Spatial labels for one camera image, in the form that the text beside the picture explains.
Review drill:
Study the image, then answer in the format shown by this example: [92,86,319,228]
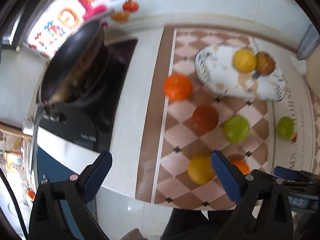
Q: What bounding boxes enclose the black wok pan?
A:
[30,19,111,140]

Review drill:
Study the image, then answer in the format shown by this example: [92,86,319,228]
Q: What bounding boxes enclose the orange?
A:
[163,73,193,101]
[230,159,250,175]

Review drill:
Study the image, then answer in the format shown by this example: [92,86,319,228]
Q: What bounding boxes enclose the checkered table mat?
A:
[135,26,319,210]

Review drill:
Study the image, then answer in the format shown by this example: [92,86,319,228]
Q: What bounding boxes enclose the green apple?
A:
[222,115,250,144]
[277,116,296,141]

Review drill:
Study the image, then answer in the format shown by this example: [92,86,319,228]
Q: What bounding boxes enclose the orange front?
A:
[230,159,250,175]

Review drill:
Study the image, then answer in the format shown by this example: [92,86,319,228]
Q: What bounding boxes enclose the cherry tomato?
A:
[291,133,297,142]

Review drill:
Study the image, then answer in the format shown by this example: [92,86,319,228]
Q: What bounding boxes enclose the black gas stove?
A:
[40,38,138,153]

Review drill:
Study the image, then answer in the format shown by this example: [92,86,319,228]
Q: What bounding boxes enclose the red-brown apple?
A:
[255,51,276,76]

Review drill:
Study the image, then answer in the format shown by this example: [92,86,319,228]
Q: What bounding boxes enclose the oval patterned ceramic plate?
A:
[194,44,287,102]

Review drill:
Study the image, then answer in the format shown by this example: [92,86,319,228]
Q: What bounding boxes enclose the yellow pear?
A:
[187,154,216,185]
[232,48,257,73]

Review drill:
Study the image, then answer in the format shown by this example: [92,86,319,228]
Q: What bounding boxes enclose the black range hood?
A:
[1,0,54,52]

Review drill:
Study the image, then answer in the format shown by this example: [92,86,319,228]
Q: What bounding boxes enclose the yellow pear front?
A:
[232,48,257,73]

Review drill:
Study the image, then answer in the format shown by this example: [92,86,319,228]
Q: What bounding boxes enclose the spray can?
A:
[297,24,319,60]

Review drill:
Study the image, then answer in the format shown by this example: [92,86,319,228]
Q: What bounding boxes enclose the cream utensil holder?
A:
[305,45,320,98]

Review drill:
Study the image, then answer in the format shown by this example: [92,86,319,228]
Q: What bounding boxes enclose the white tissue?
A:
[290,55,307,76]

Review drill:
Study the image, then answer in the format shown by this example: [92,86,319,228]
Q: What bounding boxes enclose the colourful wall sticker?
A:
[23,0,139,59]

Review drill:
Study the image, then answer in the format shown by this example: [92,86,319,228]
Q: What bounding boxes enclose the dark red-brown fruit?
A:
[191,104,219,133]

